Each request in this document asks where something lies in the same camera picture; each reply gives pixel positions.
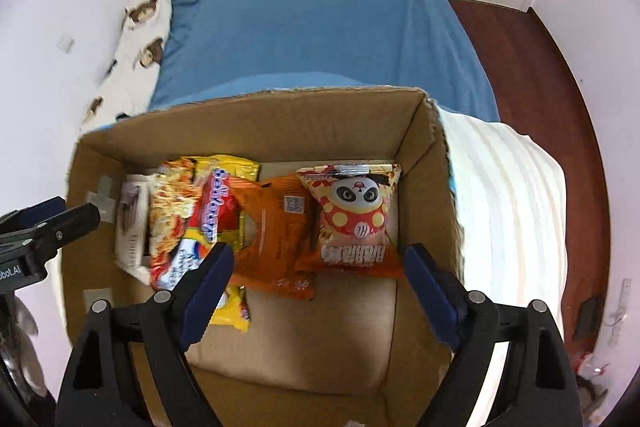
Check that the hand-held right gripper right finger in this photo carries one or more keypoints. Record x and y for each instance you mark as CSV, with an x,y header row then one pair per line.
x,y
430,292

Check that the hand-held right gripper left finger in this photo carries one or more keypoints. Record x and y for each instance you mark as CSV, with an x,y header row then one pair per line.
x,y
210,292

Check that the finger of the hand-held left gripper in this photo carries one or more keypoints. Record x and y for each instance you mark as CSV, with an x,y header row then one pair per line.
x,y
42,213
75,222

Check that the white chocolate biscuit packet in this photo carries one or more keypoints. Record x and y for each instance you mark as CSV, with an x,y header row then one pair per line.
x,y
131,217

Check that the orange snack packet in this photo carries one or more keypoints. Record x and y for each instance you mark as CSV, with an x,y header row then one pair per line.
x,y
270,247

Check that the yellow red noodle packet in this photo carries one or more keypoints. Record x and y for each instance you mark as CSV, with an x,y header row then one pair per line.
x,y
175,207

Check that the large panda print snack packet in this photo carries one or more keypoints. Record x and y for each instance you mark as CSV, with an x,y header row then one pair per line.
x,y
350,217

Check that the brown cardboard box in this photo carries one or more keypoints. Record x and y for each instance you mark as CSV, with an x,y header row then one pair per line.
x,y
310,132

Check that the white striped blanket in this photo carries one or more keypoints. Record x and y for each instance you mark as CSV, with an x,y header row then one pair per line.
x,y
510,207

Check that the bear print long pillow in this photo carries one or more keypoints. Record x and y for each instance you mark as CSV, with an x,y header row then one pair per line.
x,y
135,82

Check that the blue bed sheet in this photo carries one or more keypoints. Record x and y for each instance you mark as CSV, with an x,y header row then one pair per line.
x,y
310,22

